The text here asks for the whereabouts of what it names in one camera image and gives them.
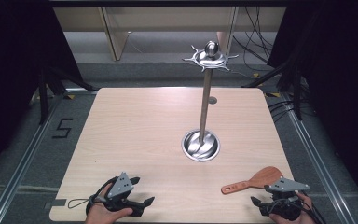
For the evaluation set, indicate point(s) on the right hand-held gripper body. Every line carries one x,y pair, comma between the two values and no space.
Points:
287,186

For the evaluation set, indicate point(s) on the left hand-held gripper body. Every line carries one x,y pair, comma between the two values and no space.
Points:
120,186

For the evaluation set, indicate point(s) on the brown wooden spatula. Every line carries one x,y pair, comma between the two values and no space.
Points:
261,179

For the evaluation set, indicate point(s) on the steel utensil rack with hooks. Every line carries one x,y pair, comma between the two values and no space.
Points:
205,102

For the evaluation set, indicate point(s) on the person's left hand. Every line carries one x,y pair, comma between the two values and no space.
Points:
101,215

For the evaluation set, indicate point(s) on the person's right hand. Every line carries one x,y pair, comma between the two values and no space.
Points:
295,221

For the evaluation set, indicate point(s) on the black tripod stand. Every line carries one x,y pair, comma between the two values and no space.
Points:
297,99
43,102

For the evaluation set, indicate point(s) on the black curtain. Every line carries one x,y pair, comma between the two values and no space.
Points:
345,93
12,77

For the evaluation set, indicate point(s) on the aluminium floor rail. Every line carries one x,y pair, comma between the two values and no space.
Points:
318,165
18,169

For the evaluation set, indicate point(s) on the light wooden furniture frame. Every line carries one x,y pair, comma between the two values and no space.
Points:
115,37

